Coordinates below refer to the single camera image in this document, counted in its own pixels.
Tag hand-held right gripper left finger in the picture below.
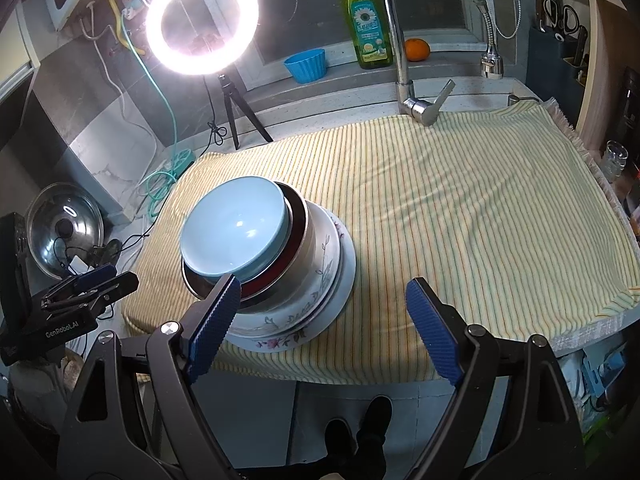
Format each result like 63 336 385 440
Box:
57 274 243 480

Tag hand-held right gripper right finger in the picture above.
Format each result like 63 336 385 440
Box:
406 277 586 480

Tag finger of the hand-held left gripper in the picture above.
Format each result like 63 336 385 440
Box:
42 272 141 320
42 263 119 306

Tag light blue bowl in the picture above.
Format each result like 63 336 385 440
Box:
180 176 292 281

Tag white plate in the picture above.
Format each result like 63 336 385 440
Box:
220 210 357 354

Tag large steel bowl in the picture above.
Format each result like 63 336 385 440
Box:
181 182 315 307

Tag glass pot lid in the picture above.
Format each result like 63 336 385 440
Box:
25 182 104 281

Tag black shoe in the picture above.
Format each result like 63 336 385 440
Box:
324 419 354 462
357 395 394 454

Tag yellow striped cloth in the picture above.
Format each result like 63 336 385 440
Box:
121 99 640 386

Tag blue plastic packet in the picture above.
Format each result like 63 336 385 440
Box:
582 350 626 411

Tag clear drinking glass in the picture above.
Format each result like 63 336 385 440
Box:
597 140 629 182

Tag flexible metal faucet sprayer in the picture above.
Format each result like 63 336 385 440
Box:
475 0 504 80

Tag blue fluted plastic cup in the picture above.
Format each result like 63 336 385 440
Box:
283 48 327 84

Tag orange fruit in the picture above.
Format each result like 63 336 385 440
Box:
404 38 431 62

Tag chrome kitchen faucet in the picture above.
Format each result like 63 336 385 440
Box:
384 0 488 127

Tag dark knife block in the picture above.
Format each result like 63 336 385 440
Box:
525 25 591 106

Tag dark glass bottle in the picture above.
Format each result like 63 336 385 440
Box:
617 66 640 147

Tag green dish soap bottle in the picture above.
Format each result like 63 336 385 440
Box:
341 0 393 70

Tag wooden shelf unit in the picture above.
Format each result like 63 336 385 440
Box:
575 0 640 161

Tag thin black cable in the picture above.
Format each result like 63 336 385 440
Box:
50 232 151 281

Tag white cable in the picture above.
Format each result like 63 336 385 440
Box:
82 2 162 196

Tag teal cable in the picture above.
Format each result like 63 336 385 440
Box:
127 30 185 221

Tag black ring light cable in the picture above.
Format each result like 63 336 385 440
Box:
206 76 227 150

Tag yellow hose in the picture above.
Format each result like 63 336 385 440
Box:
107 0 149 57

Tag round ring light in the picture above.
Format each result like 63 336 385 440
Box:
145 0 260 77

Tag white wall outlet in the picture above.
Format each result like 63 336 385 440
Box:
120 0 151 22

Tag white window frame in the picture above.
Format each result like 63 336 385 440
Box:
240 0 496 63

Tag black handled scissors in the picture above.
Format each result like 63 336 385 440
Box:
562 5 582 37

